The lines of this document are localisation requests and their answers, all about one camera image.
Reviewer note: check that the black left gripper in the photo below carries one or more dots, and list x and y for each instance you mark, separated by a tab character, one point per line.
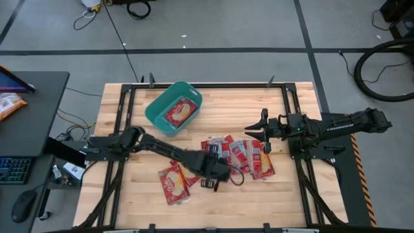
211	168

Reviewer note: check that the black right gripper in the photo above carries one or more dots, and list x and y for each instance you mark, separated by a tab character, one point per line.
291	127

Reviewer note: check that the red popcorn bag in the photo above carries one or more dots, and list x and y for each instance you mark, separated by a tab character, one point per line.
265	168
225	145
254	152
191	177
174	186
179	111
239	157

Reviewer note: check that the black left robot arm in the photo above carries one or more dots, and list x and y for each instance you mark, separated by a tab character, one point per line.
161	149

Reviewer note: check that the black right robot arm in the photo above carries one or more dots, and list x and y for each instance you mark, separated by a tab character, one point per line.
339	126

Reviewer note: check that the black table clamp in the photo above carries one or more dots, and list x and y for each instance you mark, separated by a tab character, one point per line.
151	81
151	228
266	228
270	82

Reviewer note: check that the teal plastic basket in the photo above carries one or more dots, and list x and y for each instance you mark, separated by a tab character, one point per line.
161	97

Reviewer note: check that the black mat with hazard stripe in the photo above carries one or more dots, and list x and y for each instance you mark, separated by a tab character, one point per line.
352	181

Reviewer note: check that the small white box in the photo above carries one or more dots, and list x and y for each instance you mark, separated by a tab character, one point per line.
74	170

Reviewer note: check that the black power strip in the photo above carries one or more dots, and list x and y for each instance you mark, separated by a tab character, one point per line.
63	136

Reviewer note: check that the black desk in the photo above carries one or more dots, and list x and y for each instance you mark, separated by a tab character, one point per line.
39	123

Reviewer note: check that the black equipment case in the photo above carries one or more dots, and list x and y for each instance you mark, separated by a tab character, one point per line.
401	19

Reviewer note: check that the black computer mouse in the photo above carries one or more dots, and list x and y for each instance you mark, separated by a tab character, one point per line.
23	207

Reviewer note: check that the backlit black keyboard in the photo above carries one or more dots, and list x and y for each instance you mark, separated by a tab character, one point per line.
14	170

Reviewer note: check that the white container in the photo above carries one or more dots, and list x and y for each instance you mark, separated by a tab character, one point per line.
90	3

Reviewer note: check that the orange snack bag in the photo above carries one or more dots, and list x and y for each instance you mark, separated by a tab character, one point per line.
9	105

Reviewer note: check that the black computer monitor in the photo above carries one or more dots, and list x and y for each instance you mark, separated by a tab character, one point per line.
9	84

